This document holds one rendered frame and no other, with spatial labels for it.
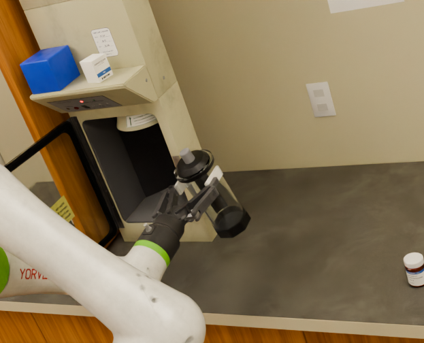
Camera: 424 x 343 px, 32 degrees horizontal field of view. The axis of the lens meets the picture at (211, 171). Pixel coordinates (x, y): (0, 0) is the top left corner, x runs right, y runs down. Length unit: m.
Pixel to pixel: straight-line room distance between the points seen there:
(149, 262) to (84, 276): 0.42
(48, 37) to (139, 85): 0.32
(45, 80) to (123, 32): 0.25
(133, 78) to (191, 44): 0.53
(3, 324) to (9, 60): 0.88
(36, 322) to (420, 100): 1.34
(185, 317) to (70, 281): 0.20
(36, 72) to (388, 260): 1.02
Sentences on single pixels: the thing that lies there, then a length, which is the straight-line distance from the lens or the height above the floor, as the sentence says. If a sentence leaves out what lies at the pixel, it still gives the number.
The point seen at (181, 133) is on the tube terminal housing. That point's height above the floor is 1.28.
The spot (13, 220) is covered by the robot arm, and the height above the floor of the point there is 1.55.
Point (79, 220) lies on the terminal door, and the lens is 2.17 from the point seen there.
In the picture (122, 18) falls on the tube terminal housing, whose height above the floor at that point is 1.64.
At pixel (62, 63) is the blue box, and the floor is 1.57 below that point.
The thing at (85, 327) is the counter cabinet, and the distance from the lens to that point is 2.25.
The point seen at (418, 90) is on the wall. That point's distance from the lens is 2.19.
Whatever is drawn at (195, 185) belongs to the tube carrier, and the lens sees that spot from 1.81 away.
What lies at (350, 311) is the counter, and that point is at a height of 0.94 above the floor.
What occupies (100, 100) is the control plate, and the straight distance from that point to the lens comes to 1.96.
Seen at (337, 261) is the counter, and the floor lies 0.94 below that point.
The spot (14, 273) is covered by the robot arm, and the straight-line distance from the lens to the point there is 1.48.
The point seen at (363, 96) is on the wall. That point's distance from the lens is 2.23.
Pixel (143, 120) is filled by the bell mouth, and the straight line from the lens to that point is 2.06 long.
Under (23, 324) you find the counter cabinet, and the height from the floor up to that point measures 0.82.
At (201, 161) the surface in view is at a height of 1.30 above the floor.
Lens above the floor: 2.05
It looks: 26 degrees down
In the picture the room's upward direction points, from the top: 20 degrees counter-clockwise
